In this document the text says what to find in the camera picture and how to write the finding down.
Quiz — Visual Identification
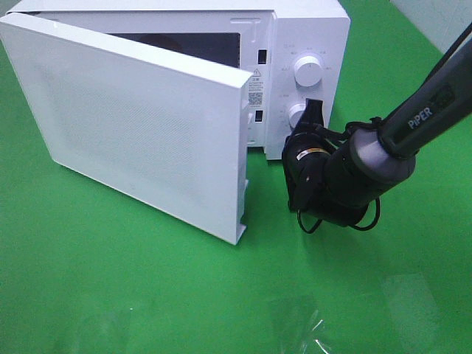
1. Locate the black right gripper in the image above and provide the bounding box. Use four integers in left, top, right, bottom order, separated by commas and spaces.
282, 99, 343, 212

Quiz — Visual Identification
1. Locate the white timer knob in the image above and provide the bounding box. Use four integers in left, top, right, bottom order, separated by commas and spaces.
288, 103, 306, 130

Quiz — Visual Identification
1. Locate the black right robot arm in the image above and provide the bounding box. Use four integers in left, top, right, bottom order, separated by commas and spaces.
282, 41, 471, 229

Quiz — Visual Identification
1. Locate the white microwave oven body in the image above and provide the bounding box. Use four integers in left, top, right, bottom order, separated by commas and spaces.
1, 1, 350, 160

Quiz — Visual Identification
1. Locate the white microwave door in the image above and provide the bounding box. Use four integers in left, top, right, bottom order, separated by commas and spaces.
1, 11, 251, 244

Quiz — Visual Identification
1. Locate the upper white power knob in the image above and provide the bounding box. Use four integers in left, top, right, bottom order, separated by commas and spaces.
294, 54, 324, 87

